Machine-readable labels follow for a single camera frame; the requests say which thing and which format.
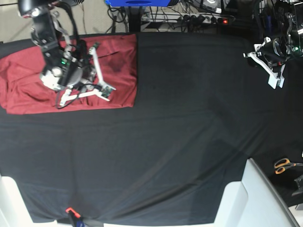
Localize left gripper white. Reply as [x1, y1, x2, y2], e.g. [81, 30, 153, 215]
[243, 37, 285, 89]

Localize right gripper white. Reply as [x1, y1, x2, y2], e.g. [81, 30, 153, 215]
[59, 42, 116, 106]

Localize red long-sleeve T-shirt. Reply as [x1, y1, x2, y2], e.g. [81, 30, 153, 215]
[0, 35, 137, 114]

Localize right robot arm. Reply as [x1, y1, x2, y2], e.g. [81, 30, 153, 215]
[17, 0, 115, 109]

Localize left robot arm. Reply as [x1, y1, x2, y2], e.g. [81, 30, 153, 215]
[243, 0, 303, 89]

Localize black table cloth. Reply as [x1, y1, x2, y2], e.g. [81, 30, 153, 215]
[0, 33, 303, 226]

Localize blue plastic bin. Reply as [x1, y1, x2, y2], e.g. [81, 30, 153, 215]
[105, 0, 170, 7]

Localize white power strip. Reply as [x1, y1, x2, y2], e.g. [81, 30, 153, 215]
[141, 11, 236, 25]

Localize orange clamp at bottom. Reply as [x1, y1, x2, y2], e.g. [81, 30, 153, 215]
[65, 207, 81, 218]

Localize white foam block left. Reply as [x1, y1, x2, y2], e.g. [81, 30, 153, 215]
[0, 176, 58, 227]

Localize white foam block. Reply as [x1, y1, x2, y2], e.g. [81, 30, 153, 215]
[214, 158, 299, 227]
[0, 176, 58, 227]

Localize white foam block right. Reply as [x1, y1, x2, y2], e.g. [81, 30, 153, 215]
[214, 158, 299, 227]

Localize blue clamp on frame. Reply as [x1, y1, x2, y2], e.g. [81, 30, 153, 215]
[266, 16, 273, 34]

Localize yellow-handled scissors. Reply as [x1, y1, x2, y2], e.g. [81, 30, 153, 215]
[274, 158, 303, 175]

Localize black metal bracket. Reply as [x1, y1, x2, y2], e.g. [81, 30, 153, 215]
[292, 175, 303, 196]

